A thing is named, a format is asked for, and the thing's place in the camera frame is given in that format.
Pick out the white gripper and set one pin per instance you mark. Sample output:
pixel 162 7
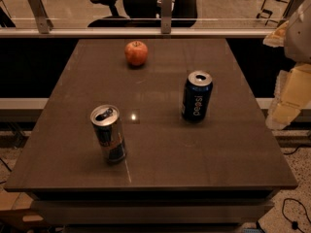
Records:
pixel 298 38

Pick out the blue pepsi can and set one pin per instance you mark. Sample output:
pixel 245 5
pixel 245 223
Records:
pixel 197 92

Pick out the silver red bull can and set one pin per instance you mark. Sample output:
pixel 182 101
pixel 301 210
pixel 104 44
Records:
pixel 106 122

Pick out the wooden cart in background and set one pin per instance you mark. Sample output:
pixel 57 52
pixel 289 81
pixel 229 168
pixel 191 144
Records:
pixel 272 11

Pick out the red apple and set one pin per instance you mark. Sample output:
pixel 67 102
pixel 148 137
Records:
pixel 136 53

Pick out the black office chair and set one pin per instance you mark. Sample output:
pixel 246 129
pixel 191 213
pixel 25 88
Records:
pixel 146 13

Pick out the grey table base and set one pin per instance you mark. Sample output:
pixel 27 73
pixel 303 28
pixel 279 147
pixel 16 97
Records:
pixel 150 216

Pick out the right metal glass bracket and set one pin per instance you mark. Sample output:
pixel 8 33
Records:
pixel 291 8

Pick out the metal glass bracket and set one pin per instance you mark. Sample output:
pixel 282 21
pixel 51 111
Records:
pixel 43 22
pixel 166 16
pixel 291 8

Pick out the middle metal glass bracket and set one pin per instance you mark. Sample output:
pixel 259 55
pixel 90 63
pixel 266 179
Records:
pixel 166 16

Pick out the left metal glass bracket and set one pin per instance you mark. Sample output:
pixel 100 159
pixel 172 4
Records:
pixel 43 22

